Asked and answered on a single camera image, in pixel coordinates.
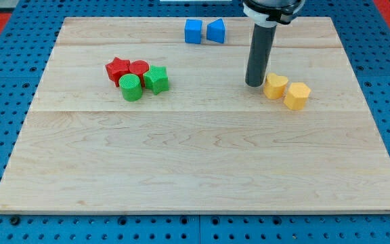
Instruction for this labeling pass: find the blue triangular prism block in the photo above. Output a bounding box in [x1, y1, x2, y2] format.
[207, 18, 225, 43]

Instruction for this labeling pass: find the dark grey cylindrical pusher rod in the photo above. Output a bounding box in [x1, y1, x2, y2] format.
[245, 24, 276, 87]

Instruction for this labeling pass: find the yellow heart block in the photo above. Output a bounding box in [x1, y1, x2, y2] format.
[263, 73, 288, 100]

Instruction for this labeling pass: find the green cylinder block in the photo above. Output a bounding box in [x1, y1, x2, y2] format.
[118, 74, 143, 102]

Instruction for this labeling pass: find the blue cube block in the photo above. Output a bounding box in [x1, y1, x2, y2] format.
[184, 19, 202, 44]

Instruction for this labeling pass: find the red star block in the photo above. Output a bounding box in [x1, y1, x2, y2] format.
[105, 57, 131, 87]

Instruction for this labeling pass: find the light wooden board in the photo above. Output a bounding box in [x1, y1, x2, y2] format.
[0, 17, 390, 215]

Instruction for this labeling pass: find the yellow hexagon block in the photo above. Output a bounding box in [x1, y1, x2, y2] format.
[284, 83, 311, 110]

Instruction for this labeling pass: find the green star block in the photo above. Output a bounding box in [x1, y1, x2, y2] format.
[143, 65, 169, 95]

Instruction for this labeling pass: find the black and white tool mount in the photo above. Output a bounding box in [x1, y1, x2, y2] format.
[242, 0, 305, 28]

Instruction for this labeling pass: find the red cylinder block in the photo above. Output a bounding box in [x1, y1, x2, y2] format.
[129, 60, 150, 87]

